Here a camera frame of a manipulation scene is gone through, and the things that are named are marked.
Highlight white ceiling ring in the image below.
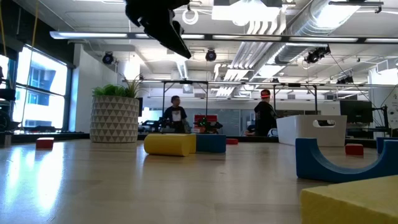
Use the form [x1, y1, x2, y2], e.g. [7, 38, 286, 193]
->
[182, 7, 200, 26]

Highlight yellow plank block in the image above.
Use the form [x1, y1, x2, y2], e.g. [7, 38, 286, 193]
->
[299, 175, 398, 224]

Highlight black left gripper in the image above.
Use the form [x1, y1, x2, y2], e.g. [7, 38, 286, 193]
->
[125, 0, 192, 60]

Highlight black track light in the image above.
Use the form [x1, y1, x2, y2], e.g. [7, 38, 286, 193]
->
[303, 45, 331, 65]

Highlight long ceiling light bar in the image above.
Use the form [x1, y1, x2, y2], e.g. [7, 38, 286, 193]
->
[49, 30, 398, 44]

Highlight black background rig frame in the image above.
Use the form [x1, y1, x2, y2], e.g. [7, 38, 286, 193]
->
[272, 82, 318, 116]
[161, 80, 210, 119]

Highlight yellow bridge block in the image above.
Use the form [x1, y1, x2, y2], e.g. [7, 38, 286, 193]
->
[185, 133, 198, 154]

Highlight red sign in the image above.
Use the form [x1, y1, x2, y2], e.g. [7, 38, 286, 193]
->
[194, 114, 218, 123]

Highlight white ceiling baffles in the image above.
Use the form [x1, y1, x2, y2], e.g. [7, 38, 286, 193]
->
[211, 0, 287, 35]

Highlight black monitor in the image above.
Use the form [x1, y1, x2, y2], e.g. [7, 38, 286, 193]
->
[339, 99, 374, 124]

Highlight silver ventilation duct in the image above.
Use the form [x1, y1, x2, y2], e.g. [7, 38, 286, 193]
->
[273, 0, 361, 65]

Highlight red plank block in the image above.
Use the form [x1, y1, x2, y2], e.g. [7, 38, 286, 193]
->
[35, 137, 55, 150]

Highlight large blue rectangular block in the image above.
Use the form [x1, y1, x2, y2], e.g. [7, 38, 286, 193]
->
[195, 133, 227, 154]

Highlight yellow cylinder block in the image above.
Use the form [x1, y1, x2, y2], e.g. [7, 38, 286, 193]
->
[143, 133, 191, 157]

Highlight green plant in patterned pot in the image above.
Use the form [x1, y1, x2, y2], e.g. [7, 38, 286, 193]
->
[90, 73, 146, 144]

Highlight large window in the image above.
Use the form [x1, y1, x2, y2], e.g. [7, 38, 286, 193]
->
[0, 46, 73, 133]

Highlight white plastic bin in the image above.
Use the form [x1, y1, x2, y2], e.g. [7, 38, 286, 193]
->
[275, 114, 348, 147]

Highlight blue cube block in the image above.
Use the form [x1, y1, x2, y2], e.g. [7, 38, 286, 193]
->
[376, 136, 398, 156]

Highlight blue arch block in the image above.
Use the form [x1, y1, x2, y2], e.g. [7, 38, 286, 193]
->
[295, 138, 398, 184]

